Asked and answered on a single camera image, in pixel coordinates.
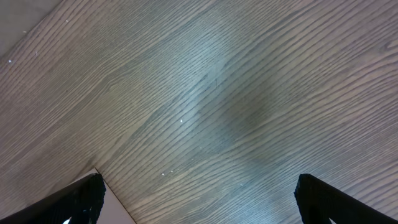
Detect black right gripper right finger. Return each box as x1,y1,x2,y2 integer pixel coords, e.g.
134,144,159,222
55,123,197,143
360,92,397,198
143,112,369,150
294,174,397,224

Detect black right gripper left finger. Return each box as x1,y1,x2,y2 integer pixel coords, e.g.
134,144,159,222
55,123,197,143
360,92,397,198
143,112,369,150
1,173,106,224

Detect white cardboard box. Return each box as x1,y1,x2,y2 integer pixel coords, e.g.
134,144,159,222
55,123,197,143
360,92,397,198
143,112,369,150
70,167,137,224

